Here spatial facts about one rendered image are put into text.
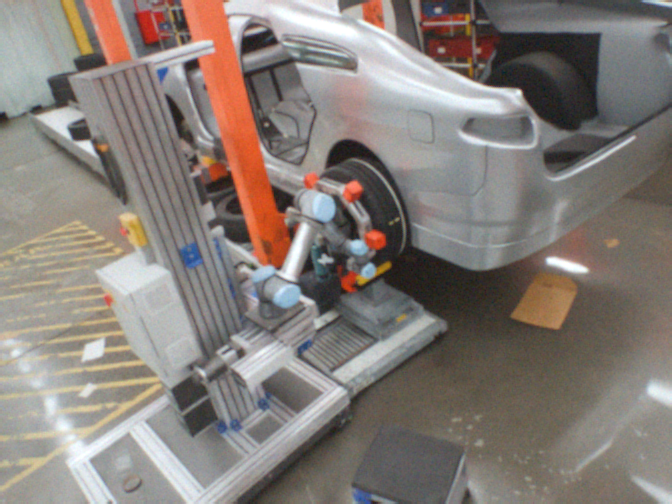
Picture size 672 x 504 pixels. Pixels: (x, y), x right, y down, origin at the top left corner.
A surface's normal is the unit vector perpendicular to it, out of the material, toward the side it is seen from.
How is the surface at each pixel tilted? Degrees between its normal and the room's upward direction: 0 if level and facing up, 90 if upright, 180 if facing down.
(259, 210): 90
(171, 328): 90
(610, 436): 0
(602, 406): 0
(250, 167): 90
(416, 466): 0
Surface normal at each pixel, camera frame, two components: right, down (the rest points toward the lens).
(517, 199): 0.11, 0.48
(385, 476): -0.18, -0.85
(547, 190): 0.38, 0.41
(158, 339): 0.67, 0.26
